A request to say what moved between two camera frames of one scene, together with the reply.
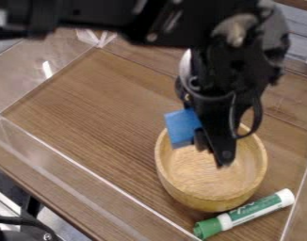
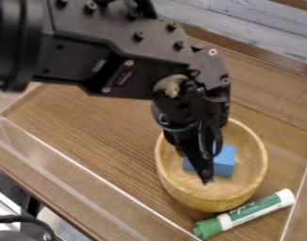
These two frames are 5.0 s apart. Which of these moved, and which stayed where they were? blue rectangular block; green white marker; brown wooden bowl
Moved: blue rectangular block
Stayed: green white marker; brown wooden bowl
